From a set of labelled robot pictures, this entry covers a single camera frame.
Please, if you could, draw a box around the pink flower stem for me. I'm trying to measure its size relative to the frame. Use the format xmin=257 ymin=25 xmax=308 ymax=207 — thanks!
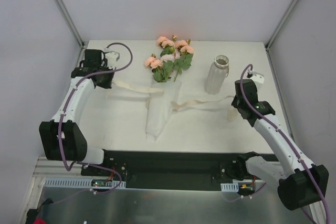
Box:
xmin=144 ymin=54 xmax=175 ymax=82
xmin=172 ymin=35 xmax=194 ymax=82
xmin=156 ymin=36 xmax=175 ymax=63

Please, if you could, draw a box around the white wrapping paper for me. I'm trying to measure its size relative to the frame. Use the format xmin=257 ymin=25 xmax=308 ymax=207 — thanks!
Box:
xmin=145 ymin=81 xmax=182 ymax=142

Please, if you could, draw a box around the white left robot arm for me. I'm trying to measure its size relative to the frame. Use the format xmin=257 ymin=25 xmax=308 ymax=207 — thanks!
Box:
xmin=39 ymin=64 xmax=116 ymax=176

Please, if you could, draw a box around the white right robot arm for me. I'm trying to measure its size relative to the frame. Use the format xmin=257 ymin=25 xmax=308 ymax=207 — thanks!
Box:
xmin=227 ymin=79 xmax=329 ymax=210

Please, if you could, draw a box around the white ribbed ceramic vase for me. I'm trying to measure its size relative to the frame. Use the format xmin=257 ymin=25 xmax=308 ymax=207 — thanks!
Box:
xmin=205 ymin=55 xmax=229 ymax=95

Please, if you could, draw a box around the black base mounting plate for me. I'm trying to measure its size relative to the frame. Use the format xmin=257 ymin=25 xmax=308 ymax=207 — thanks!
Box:
xmin=81 ymin=151 xmax=257 ymax=191

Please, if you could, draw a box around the black clamp bottom left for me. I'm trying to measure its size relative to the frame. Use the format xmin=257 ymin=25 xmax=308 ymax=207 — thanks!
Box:
xmin=25 ymin=198 xmax=54 ymax=224

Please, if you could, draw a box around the red cloth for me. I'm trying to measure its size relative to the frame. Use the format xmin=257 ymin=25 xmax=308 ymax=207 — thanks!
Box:
xmin=33 ymin=218 xmax=47 ymax=224

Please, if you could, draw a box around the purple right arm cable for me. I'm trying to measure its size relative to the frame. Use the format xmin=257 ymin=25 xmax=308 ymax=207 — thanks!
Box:
xmin=222 ymin=63 xmax=332 ymax=224

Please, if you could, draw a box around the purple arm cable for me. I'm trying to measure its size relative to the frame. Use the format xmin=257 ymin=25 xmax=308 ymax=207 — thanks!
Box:
xmin=222 ymin=63 xmax=332 ymax=224
xmin=58 ymin=42 xmax=133 ymax=204

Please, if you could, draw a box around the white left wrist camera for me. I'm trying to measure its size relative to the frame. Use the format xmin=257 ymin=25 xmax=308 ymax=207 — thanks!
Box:
xmin=103 ymin=48 xmax=120 ymax=69

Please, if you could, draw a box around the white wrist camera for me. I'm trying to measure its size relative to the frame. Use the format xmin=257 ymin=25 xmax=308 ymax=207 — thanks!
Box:
xmin=247 ymin=70 xmax=265 ymax=92
xmin=103 ymin=48 xmax=120 ymax=69

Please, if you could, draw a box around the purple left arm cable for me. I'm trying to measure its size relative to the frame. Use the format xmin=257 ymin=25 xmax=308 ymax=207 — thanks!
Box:
xmin=58 ymin=42 xmax=133 ymax=204

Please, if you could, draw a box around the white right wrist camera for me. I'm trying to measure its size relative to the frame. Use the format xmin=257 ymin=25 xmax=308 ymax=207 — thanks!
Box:
xmin=247 ymin=70 xmax=265 ymax=92

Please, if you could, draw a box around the white slotted cable duct right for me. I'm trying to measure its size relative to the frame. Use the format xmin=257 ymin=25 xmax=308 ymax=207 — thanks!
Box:
xmin=220 ymin=182 xmax=239 ymax=193

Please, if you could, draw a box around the white slotted cable duct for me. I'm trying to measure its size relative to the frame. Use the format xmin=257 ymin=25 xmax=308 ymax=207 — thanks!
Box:
xmin=220 ymin=182 xmax=239 ymax=193
xmin=44 ymin=178 xmax=126 ymax=190

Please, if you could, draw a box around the white slotted cable duct left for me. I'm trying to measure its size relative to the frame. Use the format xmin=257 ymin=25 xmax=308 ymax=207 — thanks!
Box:
xmin=44 ymin=178 xmax=126 ymax=190

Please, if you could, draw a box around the aluminium front rail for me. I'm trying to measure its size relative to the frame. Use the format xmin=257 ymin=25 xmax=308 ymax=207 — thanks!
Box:
xmin=33 ymin=157 xmax=82 ymax=177

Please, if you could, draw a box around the left aluminium frame post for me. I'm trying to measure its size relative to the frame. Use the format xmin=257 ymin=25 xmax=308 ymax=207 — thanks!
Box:
xmin=54 ymin=0 xmax=85 ymax=48

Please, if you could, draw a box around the aluminium frame post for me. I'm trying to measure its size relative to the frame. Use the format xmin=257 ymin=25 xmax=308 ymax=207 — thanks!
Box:
xmin=54 ymin=0 xmax=85 ymax=48
xmin=265 ymin=0 xmax=317 ymax=50

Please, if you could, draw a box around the right aluminium frame post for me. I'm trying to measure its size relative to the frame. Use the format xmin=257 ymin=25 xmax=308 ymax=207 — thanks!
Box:
xmin=265 ymin=0 xmax=317 ymax=50

